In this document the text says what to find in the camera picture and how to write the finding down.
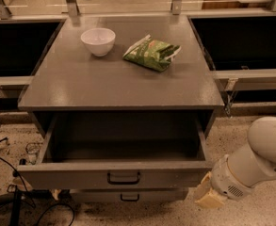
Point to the grey top drawer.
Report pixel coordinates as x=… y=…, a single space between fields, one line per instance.
x=80 y=149

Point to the grey drawer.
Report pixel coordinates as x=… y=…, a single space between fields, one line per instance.
x=80 y=149
x=145 y=195

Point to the black drawer handle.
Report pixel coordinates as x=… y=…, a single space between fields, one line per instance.
x=123 y=179
x=129 y=197

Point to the green snack bag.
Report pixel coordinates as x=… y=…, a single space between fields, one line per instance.
x=152 y=54

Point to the black lower drawer handle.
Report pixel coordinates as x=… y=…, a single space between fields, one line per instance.
x=129 y=197

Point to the glass jar on floor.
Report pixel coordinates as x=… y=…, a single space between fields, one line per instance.
x=33 y=150

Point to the black top drawer handle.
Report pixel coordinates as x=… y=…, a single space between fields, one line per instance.
x=123 y=179

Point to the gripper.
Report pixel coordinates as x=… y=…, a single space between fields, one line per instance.
x=226 y=180

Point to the grey lower drawer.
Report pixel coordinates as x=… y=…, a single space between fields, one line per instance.
x=145 y=195

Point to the metal railing frame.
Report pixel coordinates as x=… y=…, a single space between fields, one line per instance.
x=232 y=31

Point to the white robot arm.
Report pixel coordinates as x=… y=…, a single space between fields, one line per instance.
x=236 y=175

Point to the white ceramic bowl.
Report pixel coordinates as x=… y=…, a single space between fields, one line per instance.
x=99 y=41

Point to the grey cabinet with top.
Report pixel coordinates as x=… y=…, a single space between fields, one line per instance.
x=71 y=78

